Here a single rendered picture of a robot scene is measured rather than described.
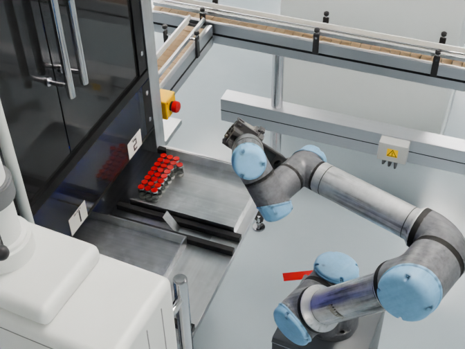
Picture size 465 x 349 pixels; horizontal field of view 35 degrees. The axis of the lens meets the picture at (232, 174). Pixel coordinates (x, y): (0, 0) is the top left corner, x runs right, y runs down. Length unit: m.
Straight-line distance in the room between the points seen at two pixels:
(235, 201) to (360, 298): 0.74
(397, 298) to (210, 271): 0.70
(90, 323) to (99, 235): 1.07
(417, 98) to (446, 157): 0.64
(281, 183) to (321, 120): 1.47
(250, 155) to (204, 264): 0.56
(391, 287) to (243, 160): 0.41
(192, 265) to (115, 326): 0.98
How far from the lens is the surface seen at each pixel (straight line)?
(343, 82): 3.69
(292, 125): 3.17
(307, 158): 1.72
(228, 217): 2.19
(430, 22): 3.44
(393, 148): 3.04
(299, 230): 3.38
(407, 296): 1.48
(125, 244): 2.14
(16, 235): 1.15
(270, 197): 1.64
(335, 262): 1.89
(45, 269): 1.16
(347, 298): 1.65
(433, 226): 1.58
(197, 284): 2.02
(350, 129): 3.09
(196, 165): 2.36
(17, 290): 1.14
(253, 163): 1.59
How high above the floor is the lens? 2.42
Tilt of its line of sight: 42 degrees down
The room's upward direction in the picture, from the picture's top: 1 degrees counter-clockwise
